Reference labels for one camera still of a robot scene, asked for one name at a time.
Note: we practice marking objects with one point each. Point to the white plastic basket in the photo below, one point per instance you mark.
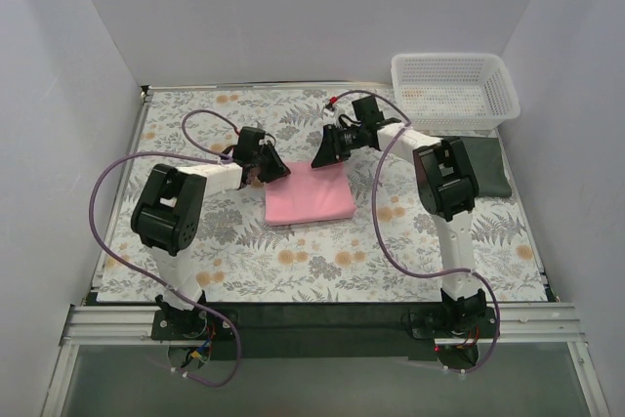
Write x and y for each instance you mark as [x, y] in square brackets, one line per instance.
[454, 91]

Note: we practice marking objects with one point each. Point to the floral patterned table mat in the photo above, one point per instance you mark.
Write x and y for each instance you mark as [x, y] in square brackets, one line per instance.
[236, 255]

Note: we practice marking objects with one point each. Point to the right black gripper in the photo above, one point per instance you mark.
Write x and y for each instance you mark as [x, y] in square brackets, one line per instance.
[335, 140]

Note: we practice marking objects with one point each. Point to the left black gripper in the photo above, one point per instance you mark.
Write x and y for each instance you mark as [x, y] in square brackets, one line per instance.
[267, 159]

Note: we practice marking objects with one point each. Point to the folded dark green t shirt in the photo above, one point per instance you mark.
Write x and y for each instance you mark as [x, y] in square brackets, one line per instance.
[485, 155]

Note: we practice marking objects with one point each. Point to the pink t shirt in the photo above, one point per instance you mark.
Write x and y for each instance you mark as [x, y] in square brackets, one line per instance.
[309, 195]

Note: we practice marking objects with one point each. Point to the aluminium table frame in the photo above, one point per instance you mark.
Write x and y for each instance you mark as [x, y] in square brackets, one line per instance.
[540, 366]

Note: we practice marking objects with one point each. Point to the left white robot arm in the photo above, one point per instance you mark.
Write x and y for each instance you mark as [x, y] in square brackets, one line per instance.
[167, 216]

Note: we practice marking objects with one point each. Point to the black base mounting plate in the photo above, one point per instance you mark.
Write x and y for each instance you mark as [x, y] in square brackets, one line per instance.
[320, 330]

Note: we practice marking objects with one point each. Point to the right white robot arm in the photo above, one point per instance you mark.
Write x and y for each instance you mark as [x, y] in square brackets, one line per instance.
[447, 188]

